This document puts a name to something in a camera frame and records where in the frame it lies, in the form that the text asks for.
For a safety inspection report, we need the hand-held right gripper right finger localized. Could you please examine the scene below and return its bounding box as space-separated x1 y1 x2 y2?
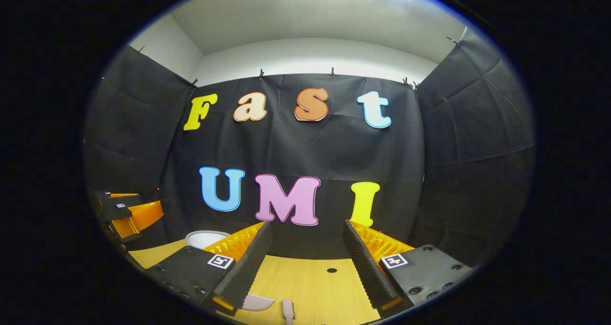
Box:
342 219 473 318

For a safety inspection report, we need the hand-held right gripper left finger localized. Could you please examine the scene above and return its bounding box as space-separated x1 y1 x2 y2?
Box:
143 221 274 315

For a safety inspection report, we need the lilac plastic dustpan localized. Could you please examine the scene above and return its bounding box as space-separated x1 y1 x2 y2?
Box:
241 294 276 312

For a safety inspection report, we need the wooden desktop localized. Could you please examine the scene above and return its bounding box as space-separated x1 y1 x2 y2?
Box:
128 239 382 325

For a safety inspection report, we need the black backdrop cloth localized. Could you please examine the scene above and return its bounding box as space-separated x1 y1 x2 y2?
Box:
81 27 537 268

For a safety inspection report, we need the row of small cloth clips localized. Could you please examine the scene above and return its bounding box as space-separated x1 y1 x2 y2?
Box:
136 35 459 89

